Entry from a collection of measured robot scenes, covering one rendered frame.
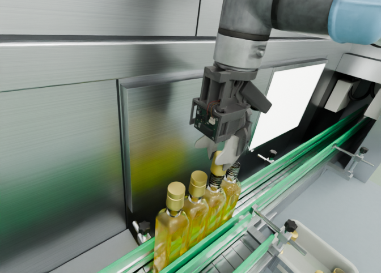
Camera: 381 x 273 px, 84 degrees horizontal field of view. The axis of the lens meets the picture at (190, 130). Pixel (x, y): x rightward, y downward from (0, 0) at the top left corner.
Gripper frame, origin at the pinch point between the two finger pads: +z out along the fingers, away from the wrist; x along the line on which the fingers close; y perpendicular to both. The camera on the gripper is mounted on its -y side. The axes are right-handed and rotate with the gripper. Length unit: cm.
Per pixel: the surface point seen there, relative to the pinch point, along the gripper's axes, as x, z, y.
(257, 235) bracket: 9.1, 30.0, -15.1
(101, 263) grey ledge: -9.8, 30.5, 24.5
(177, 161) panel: -11.9, 8.9, 1.8
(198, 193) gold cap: 1.4, 5.8, 6.4
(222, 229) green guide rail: 4.2, 22.1, -2.6
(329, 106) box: -13, 16, -112
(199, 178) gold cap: 0.4, 2.3, 6.0
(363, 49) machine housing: -8, -18, -100
